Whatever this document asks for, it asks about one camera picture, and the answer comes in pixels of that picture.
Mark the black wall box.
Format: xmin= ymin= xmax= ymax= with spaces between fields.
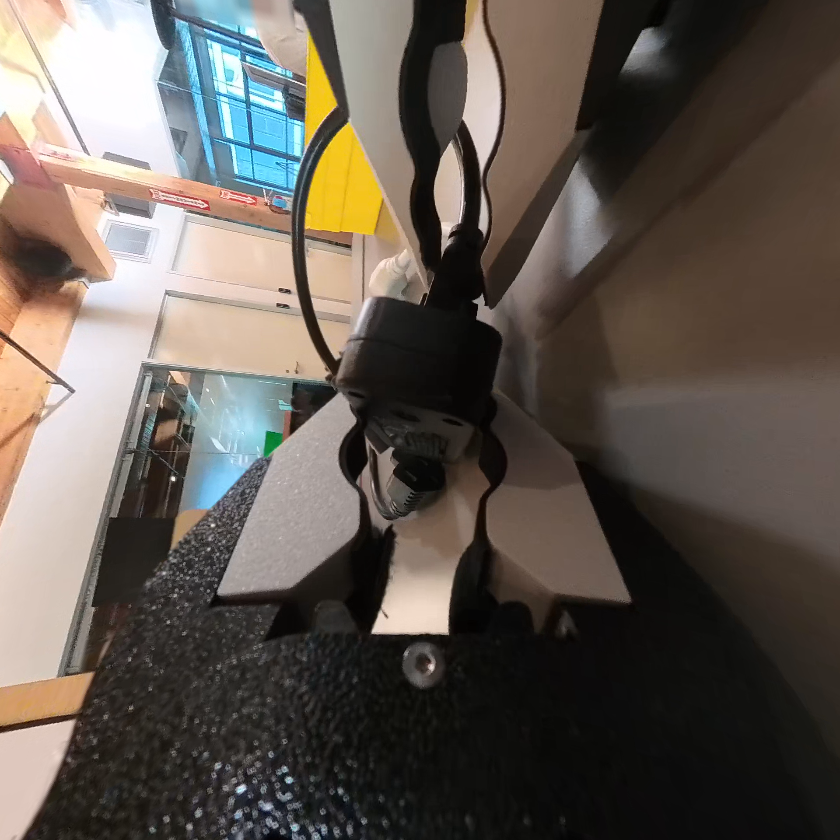
xmin=101 ymin=152 xmax=158 ymax=219

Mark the plain wooden board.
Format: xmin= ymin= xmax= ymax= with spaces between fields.
xmin=172 ymin=508 xmax=212 ymax=549

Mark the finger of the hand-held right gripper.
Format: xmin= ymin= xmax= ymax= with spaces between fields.
xmin=465 ymin=0 xmax=606 ymax=311
xmin=293 ymin=0 xmax=468 ymax=277

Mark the thin black strip cord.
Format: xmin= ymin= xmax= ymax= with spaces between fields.
xmin=292 ymin=105 xmax=448 ymax=521

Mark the white plug adapter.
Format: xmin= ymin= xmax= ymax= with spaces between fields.
xmin=367 ymin=223 xmax=460 ymax=301

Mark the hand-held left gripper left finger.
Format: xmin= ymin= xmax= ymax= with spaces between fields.
xmin=215 ymin=394 xmax=396 ymax=618

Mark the white wall vent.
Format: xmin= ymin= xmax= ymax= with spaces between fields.
xmin=98 ymin=220 xmax=160 ymax=263

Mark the black power cord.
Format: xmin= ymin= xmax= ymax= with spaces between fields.
xmin=419 ymin=121 xmax=492 ymax=322

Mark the large window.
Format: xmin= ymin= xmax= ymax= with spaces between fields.
xmin=154 ymin=20 xmax=309 ymax=198

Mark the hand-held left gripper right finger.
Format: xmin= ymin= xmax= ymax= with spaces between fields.
xmin=456 ymin=392 xmax=632 ymax=627

